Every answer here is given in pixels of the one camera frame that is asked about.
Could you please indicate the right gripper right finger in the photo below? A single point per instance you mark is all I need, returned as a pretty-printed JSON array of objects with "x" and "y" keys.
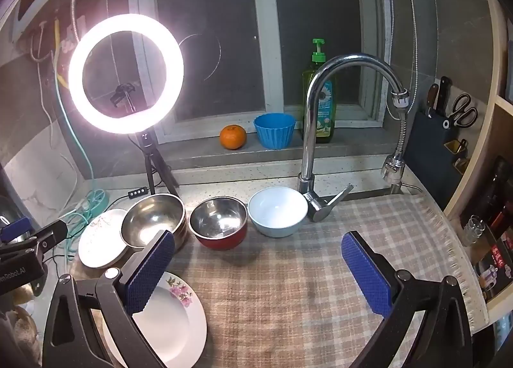
[{"x": 443, "y": 338}]

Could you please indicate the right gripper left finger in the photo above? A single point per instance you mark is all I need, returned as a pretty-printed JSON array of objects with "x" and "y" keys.
[{"x": 71, "y": 338}]

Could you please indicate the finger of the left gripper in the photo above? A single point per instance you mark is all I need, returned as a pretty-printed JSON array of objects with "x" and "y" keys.
[
  {"x": 16, "y": 231},
  {"x": 47, "y": 238}
]

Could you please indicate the white plate with leaf pattern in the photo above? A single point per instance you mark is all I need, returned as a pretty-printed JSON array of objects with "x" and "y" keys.
[{"x": 101, "y": 243}]

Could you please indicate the large stainless steel bowl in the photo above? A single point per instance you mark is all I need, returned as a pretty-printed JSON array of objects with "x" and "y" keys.
[{"x": 149, "y": 216}]

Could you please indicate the white plate with pink flowers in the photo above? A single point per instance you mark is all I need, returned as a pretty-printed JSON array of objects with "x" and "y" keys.
[{"x": 173, "y": 322}]

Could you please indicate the red steel bowl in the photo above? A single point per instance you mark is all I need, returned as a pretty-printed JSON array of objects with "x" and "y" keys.
[{"x": 219, "y": 223}]

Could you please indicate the light blue ceramic bowl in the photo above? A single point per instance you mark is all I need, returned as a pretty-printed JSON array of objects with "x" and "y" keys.
[{"x": 278, "y": 211}]

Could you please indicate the teal power strip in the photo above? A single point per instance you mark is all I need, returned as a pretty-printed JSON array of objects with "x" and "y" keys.
[{"x": 96, "y": 201}]

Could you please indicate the black inline light remote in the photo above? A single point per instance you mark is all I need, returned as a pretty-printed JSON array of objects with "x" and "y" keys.
[{"x": 136, "y": 193}]

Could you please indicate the small drinking glass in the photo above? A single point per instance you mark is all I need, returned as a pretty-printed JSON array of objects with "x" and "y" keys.
[{"x": 473, "y": 230}]

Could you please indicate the wooden shelf unit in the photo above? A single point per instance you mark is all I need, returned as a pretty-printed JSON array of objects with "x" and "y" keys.
[{"x": 493, "y": 140}]

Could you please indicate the black tripod stand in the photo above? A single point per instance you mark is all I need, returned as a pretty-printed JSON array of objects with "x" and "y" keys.
[{"x": 155, "y": 163}]

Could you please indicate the plaid checkered cloth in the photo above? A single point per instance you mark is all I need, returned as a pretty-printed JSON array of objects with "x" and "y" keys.
[{"x": 292, "y": 302}]

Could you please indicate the dark knife holder block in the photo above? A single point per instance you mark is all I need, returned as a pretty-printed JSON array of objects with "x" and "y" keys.
[{"x": 431, "y": 154}]

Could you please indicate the orange tangerine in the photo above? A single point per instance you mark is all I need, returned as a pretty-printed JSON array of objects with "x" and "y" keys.
[{"x": 232, "y": 137}]

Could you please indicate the blue ribbed plastic cup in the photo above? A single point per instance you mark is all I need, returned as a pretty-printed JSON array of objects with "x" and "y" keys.
[{"x": 275, "y": 130}]

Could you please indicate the green dish soap bottle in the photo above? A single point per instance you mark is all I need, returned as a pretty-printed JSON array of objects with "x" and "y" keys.
[{"x": 327, "y": 104}]

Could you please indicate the black handled scissors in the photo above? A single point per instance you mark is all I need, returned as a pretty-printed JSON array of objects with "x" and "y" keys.
[{"x": 463, "y": 115}]

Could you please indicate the black handled knife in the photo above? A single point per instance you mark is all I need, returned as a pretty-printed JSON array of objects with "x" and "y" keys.
[{"x": 442, "y": 95}]

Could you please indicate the white ring light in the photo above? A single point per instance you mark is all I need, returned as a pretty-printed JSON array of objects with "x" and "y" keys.
[{"x": 173, "y": 62}]

